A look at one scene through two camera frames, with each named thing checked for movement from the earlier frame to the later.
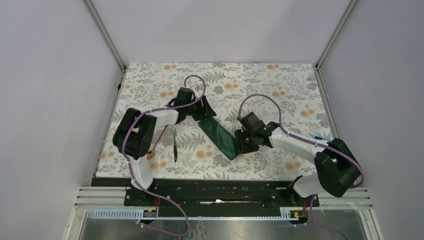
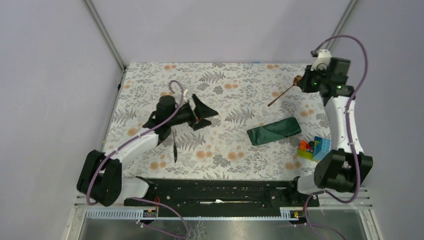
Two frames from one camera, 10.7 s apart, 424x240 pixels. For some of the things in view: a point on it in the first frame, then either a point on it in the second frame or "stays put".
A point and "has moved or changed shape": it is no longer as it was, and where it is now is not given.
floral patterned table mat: (289, 94) stays put
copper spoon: (151, 154) to (296, 80)
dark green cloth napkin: (224, 140) has moved or changed shape
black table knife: (175, 145) stays put
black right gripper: (241, 146) to (304, 84)
